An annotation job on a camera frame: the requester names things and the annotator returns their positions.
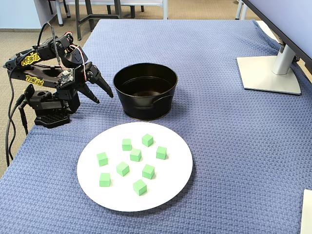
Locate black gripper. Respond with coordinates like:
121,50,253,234
73,63,115,104

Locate white round plate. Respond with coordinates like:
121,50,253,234
76,121,194,212

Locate black metal bucket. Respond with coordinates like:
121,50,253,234
113,62,178,121

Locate dark chair legs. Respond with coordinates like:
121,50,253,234
106,0,145,18
47,0,71,18

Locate blue woven tablecloth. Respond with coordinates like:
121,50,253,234
0,19,312,234

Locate computer monitor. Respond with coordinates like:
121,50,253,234
242,0,312,63

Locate white flat board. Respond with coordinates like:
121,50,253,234
301,189,312,234

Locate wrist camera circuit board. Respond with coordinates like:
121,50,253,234
59,69,75,88

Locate dark grey table frame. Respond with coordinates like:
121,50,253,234
74,0,122,41

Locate black base cable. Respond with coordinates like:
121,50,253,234
4,70,15,168
8,94,26,161

